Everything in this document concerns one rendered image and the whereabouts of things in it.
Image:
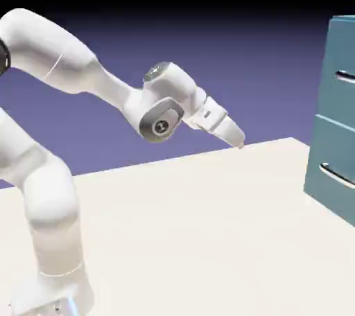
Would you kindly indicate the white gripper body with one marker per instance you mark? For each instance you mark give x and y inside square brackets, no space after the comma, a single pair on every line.
[230,129]

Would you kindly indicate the teal painted cabinet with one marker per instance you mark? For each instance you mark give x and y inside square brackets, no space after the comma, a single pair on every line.
[337,116]

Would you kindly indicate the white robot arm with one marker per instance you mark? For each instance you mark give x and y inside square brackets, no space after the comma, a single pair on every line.
[55,52]

